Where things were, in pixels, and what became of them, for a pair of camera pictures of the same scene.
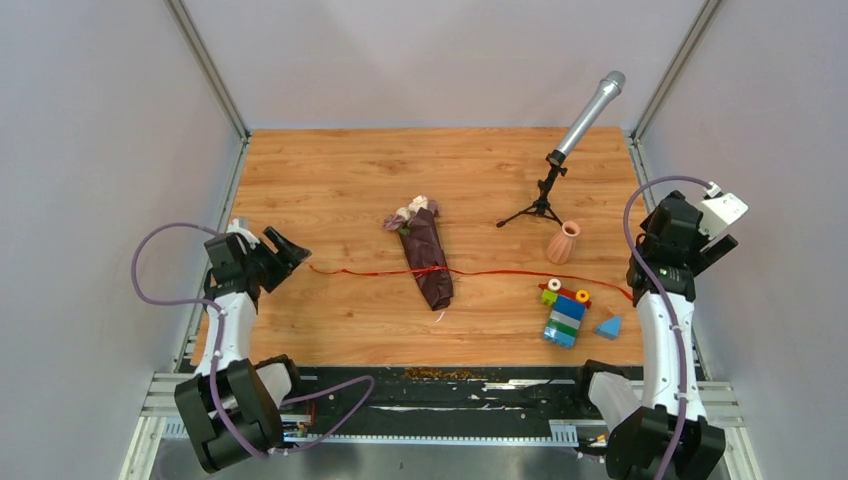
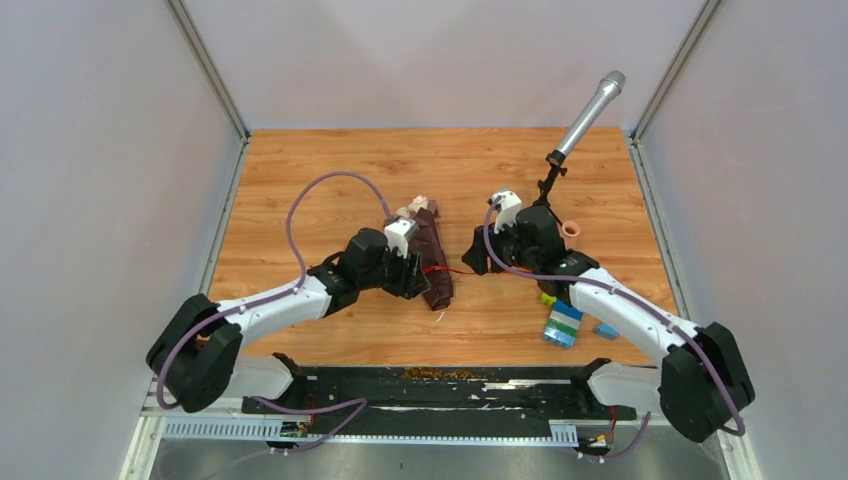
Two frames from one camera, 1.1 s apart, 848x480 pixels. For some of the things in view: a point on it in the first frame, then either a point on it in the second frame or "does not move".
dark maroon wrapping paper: [420, 237] does not move
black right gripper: [712, 251] to [475, 256]
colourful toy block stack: [566, 315] does not move
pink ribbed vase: [562, 245] does not move
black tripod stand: [554, 160] does not move
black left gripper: [285, 261] to [412, 281]
